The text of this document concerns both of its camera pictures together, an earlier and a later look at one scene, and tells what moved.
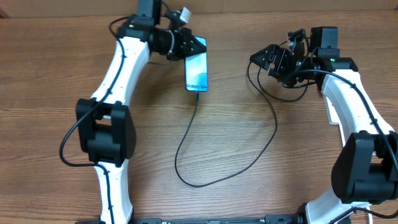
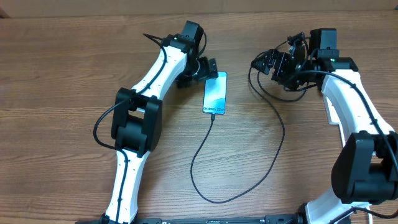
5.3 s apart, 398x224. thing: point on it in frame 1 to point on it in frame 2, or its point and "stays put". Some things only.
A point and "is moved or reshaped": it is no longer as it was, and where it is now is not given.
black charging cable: (283, 99) to (268, 168)
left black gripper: (186, 38) to (204, 72)
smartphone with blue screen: (196, 70) is moved or reshaped
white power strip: (332, 115) stays put
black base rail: (269, 218) stays put
